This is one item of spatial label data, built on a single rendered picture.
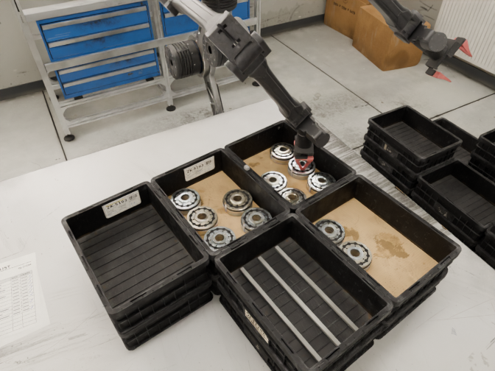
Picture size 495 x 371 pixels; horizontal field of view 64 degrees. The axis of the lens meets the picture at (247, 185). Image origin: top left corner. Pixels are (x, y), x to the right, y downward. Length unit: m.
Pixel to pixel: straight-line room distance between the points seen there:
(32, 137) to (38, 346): 2.31
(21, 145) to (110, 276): 2.28
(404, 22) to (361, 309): 0.87
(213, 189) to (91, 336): 0.61
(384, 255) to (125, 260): 0.81
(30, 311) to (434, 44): 1.49
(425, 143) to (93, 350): 1.90
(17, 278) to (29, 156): 1.83
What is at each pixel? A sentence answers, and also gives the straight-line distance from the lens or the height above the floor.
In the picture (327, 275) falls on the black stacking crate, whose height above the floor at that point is 0.83.
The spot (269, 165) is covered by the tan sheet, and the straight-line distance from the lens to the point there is 1.54.
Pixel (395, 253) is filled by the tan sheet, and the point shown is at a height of 0.83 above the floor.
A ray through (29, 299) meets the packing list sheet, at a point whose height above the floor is 0.70.
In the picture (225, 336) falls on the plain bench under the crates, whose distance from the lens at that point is 1.26.
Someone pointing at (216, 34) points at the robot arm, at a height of 1.46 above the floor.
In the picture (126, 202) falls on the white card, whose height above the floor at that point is 0.89.
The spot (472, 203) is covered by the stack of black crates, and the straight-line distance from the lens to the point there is 2.30.
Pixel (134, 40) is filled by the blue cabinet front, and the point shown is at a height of 0.63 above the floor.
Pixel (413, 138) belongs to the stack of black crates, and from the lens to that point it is 2.41.
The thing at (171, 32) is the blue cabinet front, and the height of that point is 0.63.
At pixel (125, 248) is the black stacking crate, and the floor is 0.83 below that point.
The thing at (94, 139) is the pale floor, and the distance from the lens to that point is 3.25.
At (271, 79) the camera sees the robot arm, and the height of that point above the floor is 1.31.
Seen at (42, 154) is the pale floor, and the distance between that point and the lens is 3.27.
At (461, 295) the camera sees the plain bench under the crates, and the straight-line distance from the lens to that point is 1.49.
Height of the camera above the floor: 1.84
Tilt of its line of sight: 44 degrees down
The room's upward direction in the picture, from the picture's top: straight up
